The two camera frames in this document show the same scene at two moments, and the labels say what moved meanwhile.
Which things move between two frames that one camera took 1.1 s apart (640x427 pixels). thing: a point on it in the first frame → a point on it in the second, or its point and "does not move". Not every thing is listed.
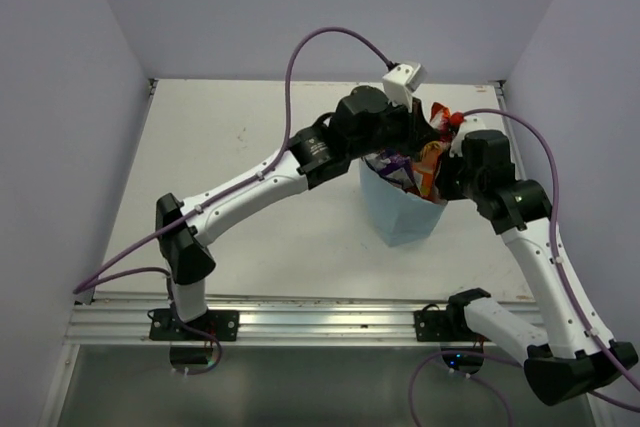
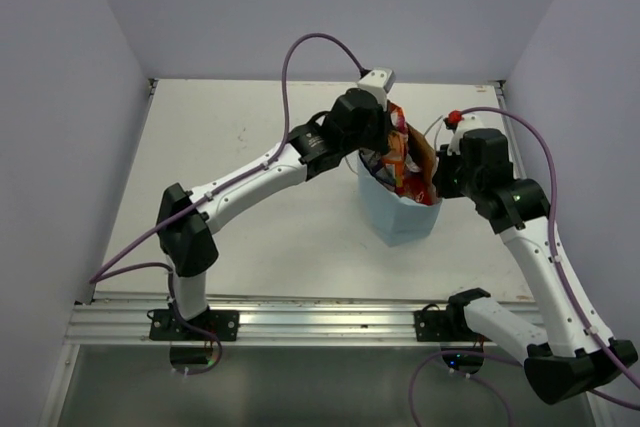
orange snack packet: x=443 y=124 → x=395 y=157
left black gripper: x=417 y=129 → x=381 y=143
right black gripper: x=447 y=192 does not move
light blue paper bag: x=397 y=215 does not move
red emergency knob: x=457 y=118 does not move
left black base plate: x=223 y=324 does not move
